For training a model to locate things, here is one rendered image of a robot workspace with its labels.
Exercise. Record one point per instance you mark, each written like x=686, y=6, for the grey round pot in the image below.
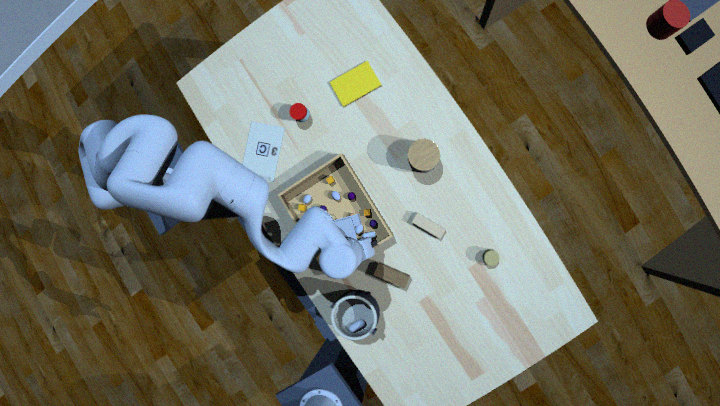
x=351, y=310

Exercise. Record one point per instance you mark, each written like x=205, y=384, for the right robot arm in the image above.
x=322, y=398

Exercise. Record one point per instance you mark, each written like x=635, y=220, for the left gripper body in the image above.
x=367, y=248

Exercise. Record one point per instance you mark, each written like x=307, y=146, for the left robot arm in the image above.
x=204, y=173

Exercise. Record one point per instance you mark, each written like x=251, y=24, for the white recipe card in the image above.
x=263, y=149

